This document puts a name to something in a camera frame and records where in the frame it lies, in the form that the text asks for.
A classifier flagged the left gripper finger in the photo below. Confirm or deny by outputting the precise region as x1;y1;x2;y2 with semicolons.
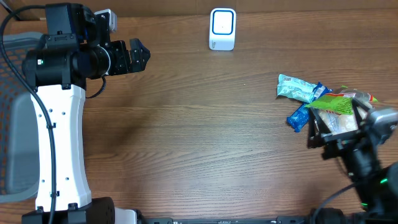
129;38;150;58
129;54;150;73

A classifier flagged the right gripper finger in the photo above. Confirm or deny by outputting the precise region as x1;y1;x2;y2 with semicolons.
351;98;372;129
308;107;331;139

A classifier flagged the beige cookie pouch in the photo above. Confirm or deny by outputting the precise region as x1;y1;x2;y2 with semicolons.
317;88;374;135

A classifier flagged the blue snack packet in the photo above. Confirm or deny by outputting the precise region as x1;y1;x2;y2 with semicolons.
287;82;332;133

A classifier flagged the green Haribo candy bag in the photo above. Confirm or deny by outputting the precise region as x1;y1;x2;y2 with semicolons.
306;86;378;115

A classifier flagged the teal white snack packet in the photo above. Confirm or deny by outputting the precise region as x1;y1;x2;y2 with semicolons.
277;74;316;103

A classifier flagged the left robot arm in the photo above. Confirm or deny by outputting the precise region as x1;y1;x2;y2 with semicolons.
22;3;150;224

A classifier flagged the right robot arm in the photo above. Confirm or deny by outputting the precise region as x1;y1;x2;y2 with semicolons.
307;98;397;223

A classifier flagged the white barcode scanner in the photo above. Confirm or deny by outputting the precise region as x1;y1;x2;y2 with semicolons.
209;7;236;51

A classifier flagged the grey plastic basket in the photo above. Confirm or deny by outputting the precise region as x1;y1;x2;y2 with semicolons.
0;32;44;205

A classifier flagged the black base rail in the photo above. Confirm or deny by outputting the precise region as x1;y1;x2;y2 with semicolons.
138;216;310;224

